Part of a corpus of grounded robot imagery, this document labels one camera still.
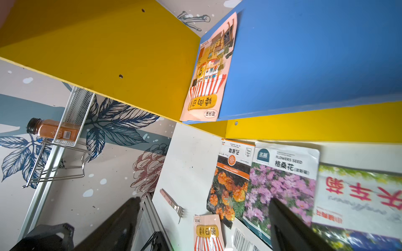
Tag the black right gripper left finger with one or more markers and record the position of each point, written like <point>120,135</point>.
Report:
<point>117,232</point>

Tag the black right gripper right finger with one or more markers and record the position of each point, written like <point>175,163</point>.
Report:
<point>290,233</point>

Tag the white text seed bag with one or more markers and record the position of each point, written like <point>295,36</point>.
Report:
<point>243,239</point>

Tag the purple flower seed bag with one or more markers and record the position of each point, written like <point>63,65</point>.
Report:
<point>287,173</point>

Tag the blue flower seed bag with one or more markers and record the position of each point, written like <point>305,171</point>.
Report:
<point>357,210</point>

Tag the marigold seed bag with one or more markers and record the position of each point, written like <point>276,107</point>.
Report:
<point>228,191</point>

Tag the pink shop seed bag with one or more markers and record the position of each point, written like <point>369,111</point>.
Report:
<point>208,234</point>

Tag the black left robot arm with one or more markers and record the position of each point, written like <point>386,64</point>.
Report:
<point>47,238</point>

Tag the yellow wooden shelf unit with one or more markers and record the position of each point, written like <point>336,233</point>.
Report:
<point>268,70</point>

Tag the large shop seed bag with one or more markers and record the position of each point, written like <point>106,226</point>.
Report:
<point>206,91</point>

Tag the orange spice jar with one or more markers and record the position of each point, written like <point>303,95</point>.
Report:
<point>51,129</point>

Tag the pink handled fork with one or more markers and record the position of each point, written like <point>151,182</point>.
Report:
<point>178,209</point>

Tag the white wire spice rack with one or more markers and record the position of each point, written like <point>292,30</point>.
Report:
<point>75,114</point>

